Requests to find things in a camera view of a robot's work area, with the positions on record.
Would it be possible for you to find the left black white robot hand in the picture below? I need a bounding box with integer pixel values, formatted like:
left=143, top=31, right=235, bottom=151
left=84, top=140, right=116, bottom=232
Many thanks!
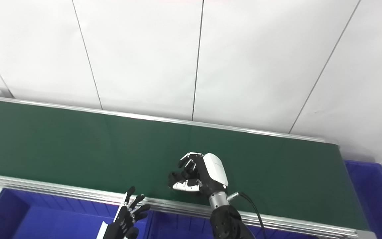
left=96, top=186, right=151, bottom=239

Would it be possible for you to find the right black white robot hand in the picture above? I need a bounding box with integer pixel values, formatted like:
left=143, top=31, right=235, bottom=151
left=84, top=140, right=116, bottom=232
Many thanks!
left=168, top=152, right=229, bottom=197

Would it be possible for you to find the black flange part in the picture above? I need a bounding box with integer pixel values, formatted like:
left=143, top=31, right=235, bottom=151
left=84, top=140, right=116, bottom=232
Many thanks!
left=168, top=171, right=187, bottom=188

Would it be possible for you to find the blue plastic bin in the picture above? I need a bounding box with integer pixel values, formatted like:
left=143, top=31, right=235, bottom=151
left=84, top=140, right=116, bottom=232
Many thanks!
left=0, top=188, right=152, bottom=239
left=145, top=211, right=317, bottom=239
left=344, top=160, right=382, bottom=239

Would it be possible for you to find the green conveyor belt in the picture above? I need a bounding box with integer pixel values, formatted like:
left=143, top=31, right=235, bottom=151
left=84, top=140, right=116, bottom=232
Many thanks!
left=0, top=95, right=377, bottom=239
left=0, top=99, right=369, bottom=230

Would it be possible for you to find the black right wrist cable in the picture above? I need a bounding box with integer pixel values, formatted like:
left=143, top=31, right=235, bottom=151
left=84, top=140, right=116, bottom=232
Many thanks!
left=227, top=192, right=268, bottom=239

